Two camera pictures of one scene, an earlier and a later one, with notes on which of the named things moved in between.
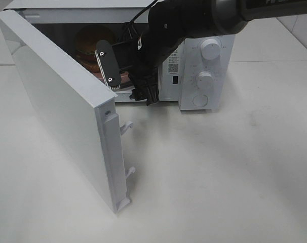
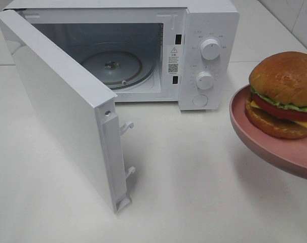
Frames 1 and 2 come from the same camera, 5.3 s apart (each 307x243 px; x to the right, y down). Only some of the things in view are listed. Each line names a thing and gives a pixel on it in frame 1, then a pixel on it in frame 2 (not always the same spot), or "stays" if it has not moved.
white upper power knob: [210, 49] stays
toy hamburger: [86, 38] → [282, 103]
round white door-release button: [200, 100] stays
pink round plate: [125, 78] → [296, 156]
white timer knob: [205, 80] stays
